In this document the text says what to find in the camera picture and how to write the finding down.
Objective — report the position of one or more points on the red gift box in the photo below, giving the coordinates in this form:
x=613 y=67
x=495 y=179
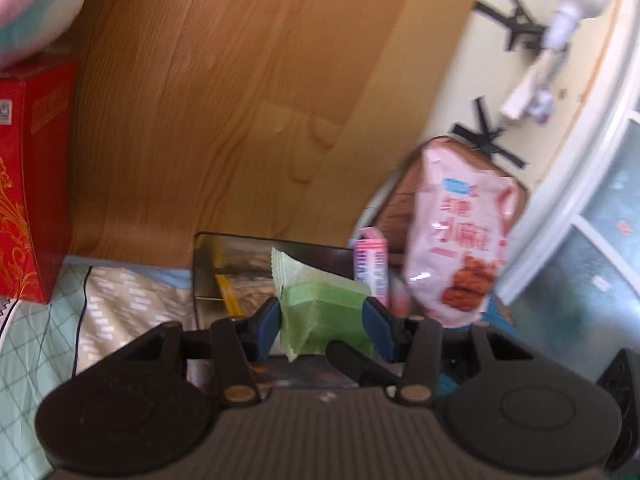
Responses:
x=35 y=185

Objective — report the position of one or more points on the green snack packet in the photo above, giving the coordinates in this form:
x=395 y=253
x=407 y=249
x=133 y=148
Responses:
x=320 y=310

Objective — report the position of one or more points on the light green checkered sheet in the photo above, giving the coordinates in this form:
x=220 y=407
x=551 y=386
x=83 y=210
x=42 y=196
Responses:
x=30 y=360

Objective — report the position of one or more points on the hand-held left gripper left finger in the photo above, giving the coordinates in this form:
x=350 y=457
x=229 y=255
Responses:
x=267 y=327

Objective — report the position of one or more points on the small pink carton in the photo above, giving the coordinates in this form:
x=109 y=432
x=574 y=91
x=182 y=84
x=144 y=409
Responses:
x=372 y=265

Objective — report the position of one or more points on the black tape strip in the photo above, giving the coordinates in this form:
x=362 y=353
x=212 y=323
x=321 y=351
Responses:
x=507 y=17
x=485 y=120
x=492 y=147
x=520 y=15

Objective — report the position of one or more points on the white plug adapter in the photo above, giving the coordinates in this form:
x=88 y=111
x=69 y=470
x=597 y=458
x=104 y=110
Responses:
x=525 y=92

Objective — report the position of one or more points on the pink snack bag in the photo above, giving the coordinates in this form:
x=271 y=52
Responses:
x=450 y=240

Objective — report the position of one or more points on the pastel plush toy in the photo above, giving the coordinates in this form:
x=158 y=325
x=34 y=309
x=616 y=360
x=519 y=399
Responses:
x=40 y=0

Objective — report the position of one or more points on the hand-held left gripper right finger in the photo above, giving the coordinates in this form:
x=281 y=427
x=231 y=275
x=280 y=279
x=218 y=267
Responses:
x=377 y=330

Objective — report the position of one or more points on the beige patterned cloth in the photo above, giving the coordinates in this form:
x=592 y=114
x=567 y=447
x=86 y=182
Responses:
x=130 y=305

